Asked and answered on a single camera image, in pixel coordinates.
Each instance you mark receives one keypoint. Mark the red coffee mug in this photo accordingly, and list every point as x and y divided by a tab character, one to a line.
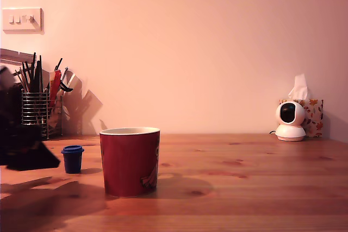
127	161

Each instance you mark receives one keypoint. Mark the crumpled white paper packet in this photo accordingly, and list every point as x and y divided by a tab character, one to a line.
58	119

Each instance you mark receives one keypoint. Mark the blue coffee capsule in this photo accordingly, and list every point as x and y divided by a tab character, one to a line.
72	161

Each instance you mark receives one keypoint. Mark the red and white packet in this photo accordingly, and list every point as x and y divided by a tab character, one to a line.
54	85

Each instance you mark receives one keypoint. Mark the leaf print tissue box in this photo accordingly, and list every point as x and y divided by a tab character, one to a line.
315	118

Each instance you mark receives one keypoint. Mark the white tissue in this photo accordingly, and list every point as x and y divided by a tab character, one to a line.
299	88

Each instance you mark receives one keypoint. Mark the white wall switch plate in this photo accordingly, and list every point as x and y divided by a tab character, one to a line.
23	20

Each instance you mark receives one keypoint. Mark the small white round camera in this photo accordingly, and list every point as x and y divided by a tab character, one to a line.
289	132

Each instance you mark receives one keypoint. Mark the black chopstick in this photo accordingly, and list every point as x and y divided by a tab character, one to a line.
34	74
58	64
25	77
28	77
41	77

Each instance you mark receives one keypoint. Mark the brown wooden chopstick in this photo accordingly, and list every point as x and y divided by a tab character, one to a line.
21	81

